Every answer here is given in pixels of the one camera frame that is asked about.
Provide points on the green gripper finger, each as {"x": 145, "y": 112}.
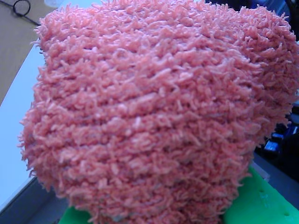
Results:
{"x": 74, "y": 217}
{"x": 261, "y": 203}

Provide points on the fluffy orange-pink plush object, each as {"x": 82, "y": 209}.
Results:
{"x": 151, "y": 112}

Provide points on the dark blue-black equipment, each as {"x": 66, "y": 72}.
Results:
{"x": 285, "y": 144}

